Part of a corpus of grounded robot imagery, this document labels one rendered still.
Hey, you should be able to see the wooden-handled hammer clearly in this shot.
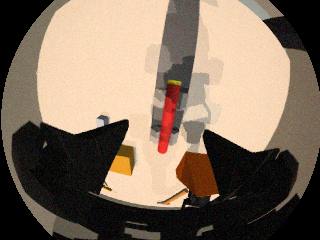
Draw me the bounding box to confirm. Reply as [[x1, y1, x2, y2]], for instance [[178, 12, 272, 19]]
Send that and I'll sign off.
[[157, 188, 188, 205]]

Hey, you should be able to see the red axle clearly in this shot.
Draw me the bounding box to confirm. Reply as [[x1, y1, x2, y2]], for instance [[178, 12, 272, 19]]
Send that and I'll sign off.
[[157, 80, 180, 153]]

